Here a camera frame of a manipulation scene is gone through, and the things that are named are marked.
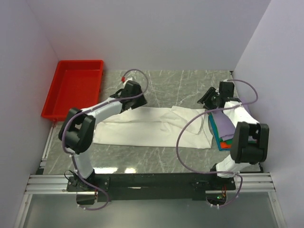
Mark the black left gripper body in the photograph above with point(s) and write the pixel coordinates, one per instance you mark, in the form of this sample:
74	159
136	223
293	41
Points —
138	101

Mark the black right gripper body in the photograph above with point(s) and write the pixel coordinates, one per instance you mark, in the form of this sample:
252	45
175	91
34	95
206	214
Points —
211	104

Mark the white t-shirt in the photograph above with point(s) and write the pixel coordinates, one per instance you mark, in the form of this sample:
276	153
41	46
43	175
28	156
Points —
156	127

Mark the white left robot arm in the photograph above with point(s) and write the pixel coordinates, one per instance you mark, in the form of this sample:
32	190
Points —
78	129

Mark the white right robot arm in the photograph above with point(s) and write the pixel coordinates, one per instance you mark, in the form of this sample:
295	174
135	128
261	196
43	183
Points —
250	139

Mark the folded teal t-shirt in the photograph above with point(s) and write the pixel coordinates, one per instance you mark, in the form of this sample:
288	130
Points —
214	128

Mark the folded purple t-shirt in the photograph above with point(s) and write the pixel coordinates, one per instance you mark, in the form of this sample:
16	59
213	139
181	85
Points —
227	120

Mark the folded green t-shirt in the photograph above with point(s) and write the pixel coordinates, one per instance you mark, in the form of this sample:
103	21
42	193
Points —
227	141

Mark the red plastic tray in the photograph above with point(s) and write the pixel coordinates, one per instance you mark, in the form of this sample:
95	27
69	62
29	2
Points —
76	83

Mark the folded blue t-shirt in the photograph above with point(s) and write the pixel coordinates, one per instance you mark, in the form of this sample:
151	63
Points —
222	149

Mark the folded orange t-shirt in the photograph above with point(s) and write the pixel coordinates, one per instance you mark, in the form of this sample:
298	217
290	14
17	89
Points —
224	145

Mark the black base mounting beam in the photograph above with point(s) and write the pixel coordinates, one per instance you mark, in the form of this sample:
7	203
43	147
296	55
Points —
149	186

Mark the aluminium rail frame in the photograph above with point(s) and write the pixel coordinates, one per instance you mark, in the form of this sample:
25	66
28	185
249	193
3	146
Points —
56	184

